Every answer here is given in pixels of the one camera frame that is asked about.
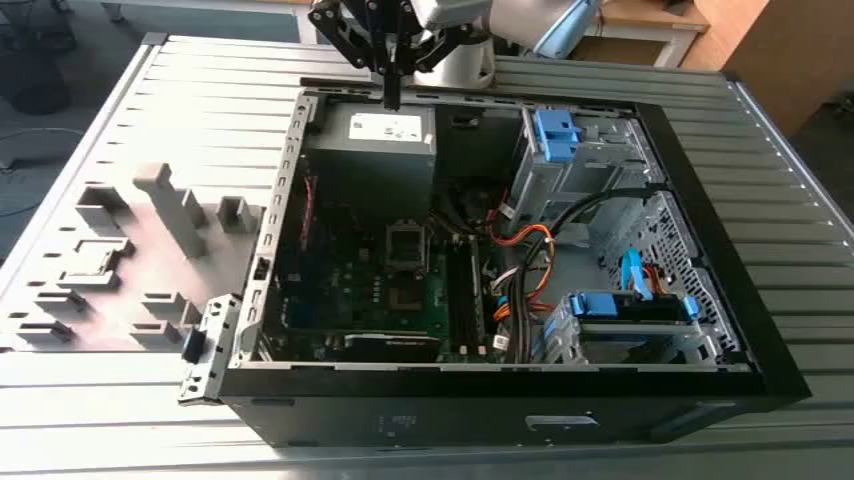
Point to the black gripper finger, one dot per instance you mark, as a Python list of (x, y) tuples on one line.
[(336, 30), (440, 50)]

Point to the CPU with silver top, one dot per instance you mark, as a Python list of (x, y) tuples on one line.
[(98, 259)]

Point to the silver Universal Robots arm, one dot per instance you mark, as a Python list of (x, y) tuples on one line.
[(460, 65)]

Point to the CPU socket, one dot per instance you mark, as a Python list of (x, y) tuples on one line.
[(407, 298)]

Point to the grey power supply unit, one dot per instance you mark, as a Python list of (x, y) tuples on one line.
[(387, 127)]

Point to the blue drive bay latch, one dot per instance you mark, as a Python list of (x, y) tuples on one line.
[(556, 127)]

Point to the wooden top desk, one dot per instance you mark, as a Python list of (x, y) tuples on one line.
[(640, 17)]

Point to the silver metal drive cage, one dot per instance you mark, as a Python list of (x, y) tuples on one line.
[(600, 165)]

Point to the black office chair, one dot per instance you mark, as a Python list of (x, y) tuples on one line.
[(40, 85)]

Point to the black RAM slot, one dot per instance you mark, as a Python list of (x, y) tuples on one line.
[(477, 300), (456, 300)]

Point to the wooden cabinet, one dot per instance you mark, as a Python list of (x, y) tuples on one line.
[(787, 60)]

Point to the green motherboard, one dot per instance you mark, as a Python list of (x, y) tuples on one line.
[(347, 305)]

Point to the grey parts rack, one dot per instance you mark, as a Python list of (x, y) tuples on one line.
[(160, 270)]

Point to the blue disk carrier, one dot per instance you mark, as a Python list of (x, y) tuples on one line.
[(595, 306)]

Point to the black graphics card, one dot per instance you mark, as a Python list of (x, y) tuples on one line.
[(393, 347)]

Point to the black and blue latch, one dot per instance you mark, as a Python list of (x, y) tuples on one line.
[(193, 347)]

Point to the silver disk bay cage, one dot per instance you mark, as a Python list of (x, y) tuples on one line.
[(694, 340)]

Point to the black PC case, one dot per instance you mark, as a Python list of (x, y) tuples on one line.
[(467, 425)]

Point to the white frame desk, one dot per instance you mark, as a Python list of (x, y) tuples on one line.
[(305, 27)]

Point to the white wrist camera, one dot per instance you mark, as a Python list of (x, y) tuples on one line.
[(453, 12)]

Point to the grey slot retainer bracket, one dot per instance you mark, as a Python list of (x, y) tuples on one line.
[(223, 312)]

